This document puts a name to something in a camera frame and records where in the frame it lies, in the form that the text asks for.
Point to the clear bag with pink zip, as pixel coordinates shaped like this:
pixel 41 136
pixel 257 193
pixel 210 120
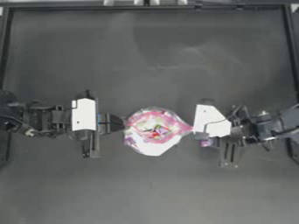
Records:
pixel 154 148

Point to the pink white wrapped sweet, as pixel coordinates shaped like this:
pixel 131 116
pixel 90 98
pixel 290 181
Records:
pixel 205 143

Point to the grey metal bracket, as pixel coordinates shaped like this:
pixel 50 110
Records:
pixel 182 2

